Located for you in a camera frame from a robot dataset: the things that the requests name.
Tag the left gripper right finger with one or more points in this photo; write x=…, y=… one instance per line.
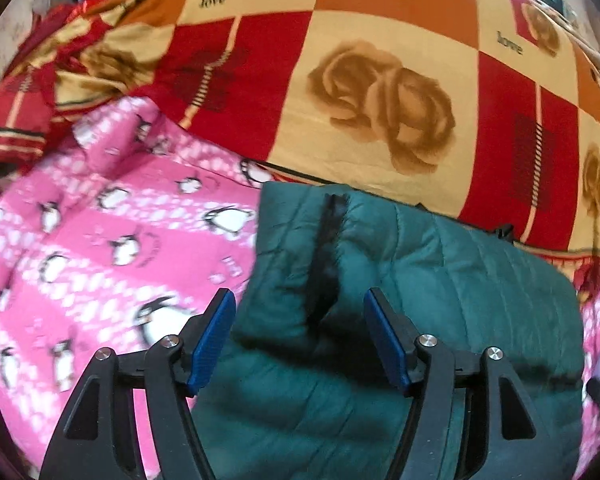
x=502, y=437

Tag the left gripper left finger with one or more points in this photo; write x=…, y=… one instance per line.
x=96, y=436

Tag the dark green puffer jacket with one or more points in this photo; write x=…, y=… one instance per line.
x=299, y=391

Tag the pink penguin bed sheet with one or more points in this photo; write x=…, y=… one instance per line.
x=114, y=240

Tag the red orange rose blanket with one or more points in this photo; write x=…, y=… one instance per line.
x=487, y=111

